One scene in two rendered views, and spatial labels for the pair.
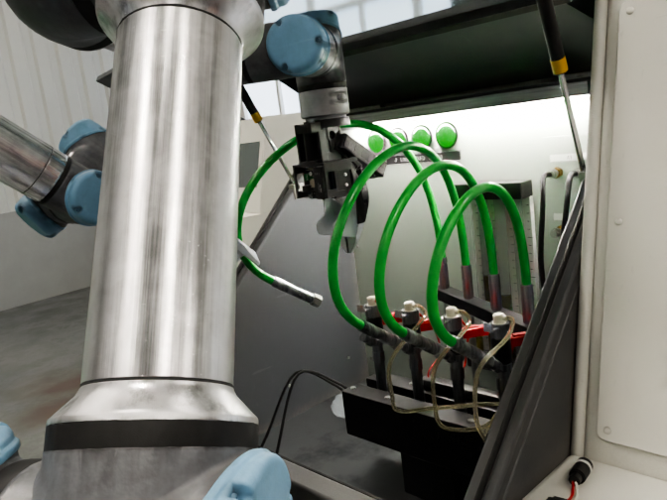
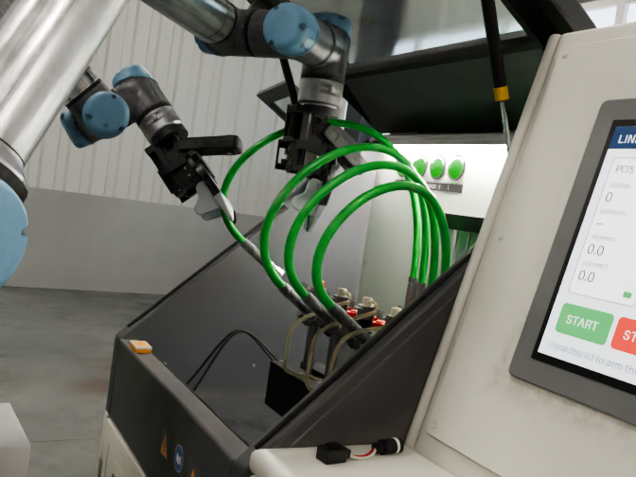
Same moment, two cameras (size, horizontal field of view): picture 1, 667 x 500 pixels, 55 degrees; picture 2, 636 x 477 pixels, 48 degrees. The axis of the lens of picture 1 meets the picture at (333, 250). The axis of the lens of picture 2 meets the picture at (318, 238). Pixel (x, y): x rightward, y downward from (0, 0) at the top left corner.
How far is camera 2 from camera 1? 0.42 m
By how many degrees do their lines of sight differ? 16
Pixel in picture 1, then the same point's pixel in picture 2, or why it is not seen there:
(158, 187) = (20, 21)
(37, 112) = (206, 117)
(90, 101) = (258, 120)
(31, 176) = not seen: hidden behind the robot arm
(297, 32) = (287, 17)
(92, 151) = (132, 89)
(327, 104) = (316, 92)
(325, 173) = (295, 148)
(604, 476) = (409, 459)
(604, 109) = (524, 138)
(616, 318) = (472, 324)
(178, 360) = not seen: outside the picture
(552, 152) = not seen: hidden behind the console
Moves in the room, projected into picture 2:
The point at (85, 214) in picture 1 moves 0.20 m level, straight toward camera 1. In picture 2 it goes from (93, 123) to (61, 109)
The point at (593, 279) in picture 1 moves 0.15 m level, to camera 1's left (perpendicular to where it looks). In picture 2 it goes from (470, 287) to (360, 269)
